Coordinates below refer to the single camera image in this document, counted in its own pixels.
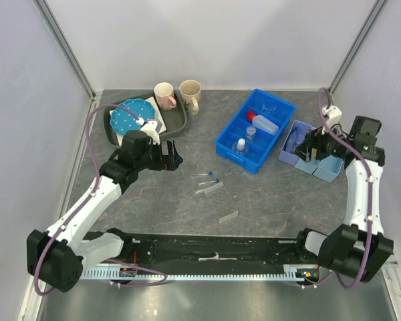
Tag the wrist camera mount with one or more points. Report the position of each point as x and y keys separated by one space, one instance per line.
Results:
x=354 y=127
x=151 y=128

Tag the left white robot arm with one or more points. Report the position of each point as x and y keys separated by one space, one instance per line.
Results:
x=59 y=255

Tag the clear test tube rack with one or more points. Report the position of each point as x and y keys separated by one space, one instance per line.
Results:
x=221 y=201

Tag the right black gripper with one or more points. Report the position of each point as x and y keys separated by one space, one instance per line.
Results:
x=313 y=140

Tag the grey serving tray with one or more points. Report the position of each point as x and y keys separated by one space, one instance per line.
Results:
x=175 y=119

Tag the pink mug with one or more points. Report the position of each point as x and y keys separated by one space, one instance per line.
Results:
x=164 y=94

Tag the blue compartment bin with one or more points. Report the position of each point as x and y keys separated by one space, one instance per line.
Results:
x=264 y=142

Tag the blue cap test tube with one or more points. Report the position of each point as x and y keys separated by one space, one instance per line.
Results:
x=211 y=182
x=199 y=191
x=197 y=175

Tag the red cap wash bottle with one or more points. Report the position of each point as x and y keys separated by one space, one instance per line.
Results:
x=262 y=123

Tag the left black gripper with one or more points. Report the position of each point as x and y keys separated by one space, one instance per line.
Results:
x=165 y=162

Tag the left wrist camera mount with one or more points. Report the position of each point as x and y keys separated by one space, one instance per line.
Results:
x=151 y=128

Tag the lavender divider box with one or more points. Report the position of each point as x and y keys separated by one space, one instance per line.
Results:
x=327 y=169

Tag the blue polka dot plate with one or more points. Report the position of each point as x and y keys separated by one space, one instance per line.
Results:
x=121 y=121

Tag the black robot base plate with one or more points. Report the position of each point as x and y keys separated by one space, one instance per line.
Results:
x=174 y=254

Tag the clear glass beaker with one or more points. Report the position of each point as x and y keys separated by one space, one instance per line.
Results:
x=269 y=107

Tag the slotted cable duct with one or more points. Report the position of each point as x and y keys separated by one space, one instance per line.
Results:
x=115 y=272

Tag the small glass stoppered bottle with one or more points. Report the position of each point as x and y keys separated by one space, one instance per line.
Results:
x=250 y=134

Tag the round glass flask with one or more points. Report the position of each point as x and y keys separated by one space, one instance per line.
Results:
x=241 y=147

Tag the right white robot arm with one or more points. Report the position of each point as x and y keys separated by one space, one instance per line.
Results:
x=357 y=248

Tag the beige floral mug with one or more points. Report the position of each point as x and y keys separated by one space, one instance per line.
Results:
x=190 y=91

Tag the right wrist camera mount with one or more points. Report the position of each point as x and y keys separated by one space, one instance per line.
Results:
x=354 y=127

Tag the blue safety glasses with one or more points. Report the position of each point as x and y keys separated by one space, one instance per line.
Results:
x=295 y=138

